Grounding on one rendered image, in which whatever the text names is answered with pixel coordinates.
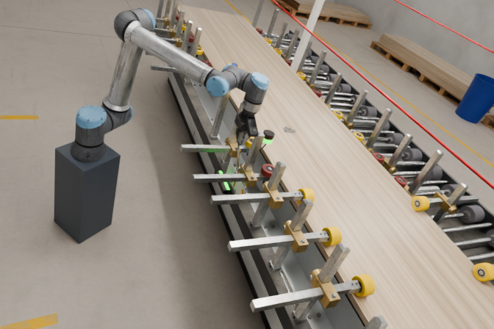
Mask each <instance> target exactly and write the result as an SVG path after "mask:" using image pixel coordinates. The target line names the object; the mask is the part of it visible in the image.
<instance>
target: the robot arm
mask: <svg viewBox="0 0 494 329"><path fill-rule="evenodd" d="M155 25H156V22H155V18H154V16H153V14H152V13H151V12H150V11H149V10H147V9H144V8H142V9H141V8H138V9H136V10H127V11H123V12H120V13H118V15H117V16H116V17H115V20H114V29H115V33H116V34H117V36H118V37H119V38H120V39H121V40H122V43H121V48H120V51H119V54H118V59H117V62H116V66H115V71H114V74H113V78H112V83H111V85H110V91H109V94H108V95H106V96H105V97H104V99H103V102H102V105H101V106H94V105H89V106H84V107H82V108H80V109H79V110H78V112H77V114H76V131H75V140H74V142H73V144H72V146H71V155H72V157H73V158H75V159H77V160H79V161H81V162H97V161H100V160H102V159H103V158H104V157H105V156H106V153H107V149H106V146H105V144H104V135H105V134H106V133H108V132H110V131H112V130H114V129H116V128H118V127H120V126H122V125H124V124H126V123H128V122H129V121H130V120H131V119H132V116H133V110H132V107H131V106H130V103H129V101H128V100H129V96H130V93H131V90H132V85H133V83H134V80H135V76H136V73H137V68H138V65H139V63H140V58H141V56H142V53H143V50H145V51H147V52H148V53H150V54H152V55H154V56H155V57H157V58H158V59H161V60H162V61H163V62H165V63H167V64H169V65H170V66H172V67H174V68H175V69H177V70H178V71H181V72H182V73H184V74H185V75H187V76H189V77H190V78H192V79H194V80H196V81H197V82H199V83H201V84H202V85H204V86H205V87H206V88H207V90H208V92H209V93H210V94H211V95H213V96H215V97H221V96H223V95H226V94H227V93H228V92H229V91H231V90H233V89H234V88H237V89H239V90H242V91H243V92H245V93H246V94H245V96H244V99H243V103H242V106H243V111H242V112H240V113H237V115H236V118H235V125H236V126H237V129H236V132H235V135H236V138H237V144H238V145H242V144H243V143H245V142H246V141H247V140H248V139H249V138H250V137H257V136H258V135H259V133H258V129H257V122H256V119H255V114H257V113H258V112H259V111H260V109H261V106H262V102H263V100H264V97H265V94H266V92H267V89H268V85H269V79H268V78H267V77H266V76H265V75H263V74H261V73H258V72H253V73H249V72H248V71H246V70H243V69H241V68H239V67H237V66H236V65H232V64H228V65H226V66H225V67H224V68H223V70H222V71H221V72H220V71H219V70H216V69H214V68H211V67H210V66H208V65H207V64H205V63H203V62H202V61H200V60H198V59H196V58H195V57H192V56H191V55H189V54H188V53H186V52H184V51H183V50H181V49H179V48H177V47H176V46H174V45H172V44H170V43H169V42H167V41H165V40H163V39H162V38H160V37H158V36H156V35H155V34H153V33H151V31H153V30H154V28H155Z"/></svg>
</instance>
